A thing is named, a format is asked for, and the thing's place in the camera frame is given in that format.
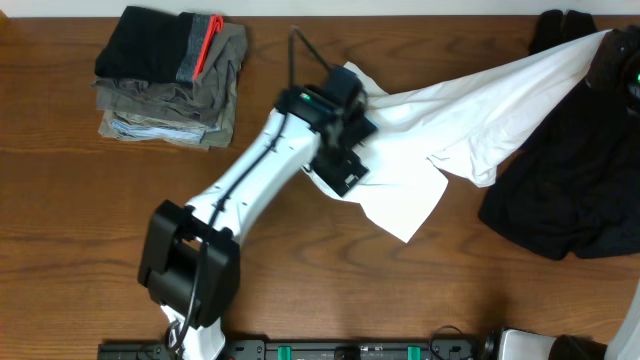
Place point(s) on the black garment pile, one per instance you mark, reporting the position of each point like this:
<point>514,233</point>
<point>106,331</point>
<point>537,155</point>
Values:
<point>575,186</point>

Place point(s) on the white t-shirt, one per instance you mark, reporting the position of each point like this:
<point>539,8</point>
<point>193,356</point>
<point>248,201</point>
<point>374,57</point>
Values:
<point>465,127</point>

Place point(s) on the folded black garment red trim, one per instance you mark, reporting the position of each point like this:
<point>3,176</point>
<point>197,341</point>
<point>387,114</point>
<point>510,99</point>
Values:
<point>158,47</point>

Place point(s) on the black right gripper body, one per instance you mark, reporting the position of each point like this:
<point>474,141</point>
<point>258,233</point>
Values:
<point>619,69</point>

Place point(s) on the folded olive grey garment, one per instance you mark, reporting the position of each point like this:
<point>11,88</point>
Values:
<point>209,103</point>

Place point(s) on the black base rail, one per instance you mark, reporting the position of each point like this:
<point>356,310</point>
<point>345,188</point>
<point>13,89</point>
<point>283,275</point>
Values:
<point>445,348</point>

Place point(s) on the folded light blue garment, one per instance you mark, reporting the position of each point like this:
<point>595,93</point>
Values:
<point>122,130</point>

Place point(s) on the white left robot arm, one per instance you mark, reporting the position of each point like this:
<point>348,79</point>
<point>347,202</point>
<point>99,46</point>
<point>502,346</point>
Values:
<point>191,257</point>

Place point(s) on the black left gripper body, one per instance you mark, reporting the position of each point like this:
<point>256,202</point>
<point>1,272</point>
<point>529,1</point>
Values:
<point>339,165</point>

